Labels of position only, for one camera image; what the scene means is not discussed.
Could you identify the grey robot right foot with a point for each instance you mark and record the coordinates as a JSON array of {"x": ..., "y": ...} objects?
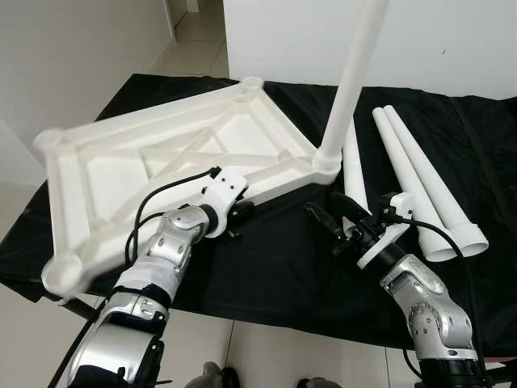
[{"x": 319, "y": 382}]

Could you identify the grey robot left foot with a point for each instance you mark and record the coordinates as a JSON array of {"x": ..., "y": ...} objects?
[{"x": 208, "y": 378}]

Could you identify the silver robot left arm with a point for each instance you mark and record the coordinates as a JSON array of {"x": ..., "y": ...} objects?
[{"x": 174, "y": 242}]

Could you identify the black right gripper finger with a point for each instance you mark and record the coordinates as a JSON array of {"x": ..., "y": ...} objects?
[
  {"x": 347, "y": 210},
  {"x": 321, "y": 221}
]

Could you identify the grey robot foot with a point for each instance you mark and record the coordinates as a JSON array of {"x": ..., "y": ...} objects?
[
  {"x": 208, "y": 378},
  {"x": 319, "y": 382}
]

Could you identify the black cloth table cover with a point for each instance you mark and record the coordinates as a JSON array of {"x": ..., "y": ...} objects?
[{"x": 275, "y": 267}]

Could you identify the white plastic table leg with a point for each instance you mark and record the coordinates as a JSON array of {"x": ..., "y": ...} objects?
[
  {"x": 401, "y": 166},
  {"x": 355, "y": 81},
  {"x": 354, "y": 174},
  {"x": 426, "y": 170}
]

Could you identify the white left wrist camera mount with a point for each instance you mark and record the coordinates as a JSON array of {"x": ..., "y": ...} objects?
[{"x": 224, "y": 190}]

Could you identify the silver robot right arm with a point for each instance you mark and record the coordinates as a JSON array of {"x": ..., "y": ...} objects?
[{"x": 428, "y": 315}]

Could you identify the white plastic table top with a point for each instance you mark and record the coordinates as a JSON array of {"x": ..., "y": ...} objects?
[{"x": 121, "y": 170}]

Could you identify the white door frame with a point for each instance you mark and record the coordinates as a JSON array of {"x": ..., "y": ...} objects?
[{"x": 171, "y": 20}]

